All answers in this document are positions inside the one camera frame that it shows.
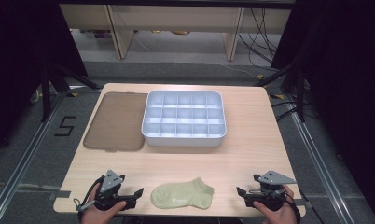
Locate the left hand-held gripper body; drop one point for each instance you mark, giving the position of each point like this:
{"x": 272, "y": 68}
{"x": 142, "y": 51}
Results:
{"x": 109, "y": 183}

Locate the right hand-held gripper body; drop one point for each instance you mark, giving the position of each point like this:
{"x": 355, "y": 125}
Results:
{"x": 269, "y": 193}

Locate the light green ankle sock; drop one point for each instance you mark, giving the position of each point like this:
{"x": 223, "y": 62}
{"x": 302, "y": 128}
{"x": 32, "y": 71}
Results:
{"x": 182, "y": 196}

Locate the white compartment storage box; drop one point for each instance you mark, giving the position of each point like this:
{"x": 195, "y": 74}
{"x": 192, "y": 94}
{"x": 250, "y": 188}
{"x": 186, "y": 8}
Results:
{"x": 183, "y": 118}

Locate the person's right hand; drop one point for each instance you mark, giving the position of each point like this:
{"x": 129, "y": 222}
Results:
{"x": 277, "y": 214}

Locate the person's left hand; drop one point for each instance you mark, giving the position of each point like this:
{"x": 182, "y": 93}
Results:
{"x": 97, "y": 216}

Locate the brown translucent box lid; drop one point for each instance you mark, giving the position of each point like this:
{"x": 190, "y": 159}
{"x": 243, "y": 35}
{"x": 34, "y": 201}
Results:
{"x": 117, "y": 123}

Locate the black metal stand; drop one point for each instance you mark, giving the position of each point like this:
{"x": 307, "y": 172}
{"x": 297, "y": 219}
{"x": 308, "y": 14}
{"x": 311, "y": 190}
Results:
{"x": 46, "y": 93}
{"x": 300, "y": 93}

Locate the black curtain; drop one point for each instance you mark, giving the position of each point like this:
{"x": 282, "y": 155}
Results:
{"x": 347, "y": 77}
{"x": 20, "y": 62}

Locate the beige wooden desk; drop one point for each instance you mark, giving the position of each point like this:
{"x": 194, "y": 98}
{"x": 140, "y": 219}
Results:
{"x": 176, "y": 18}

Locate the aluminium floor rail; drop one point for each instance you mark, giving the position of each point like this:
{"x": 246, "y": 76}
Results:
{"x": 319, "y": 161}
{"x": 24, "y": 158}

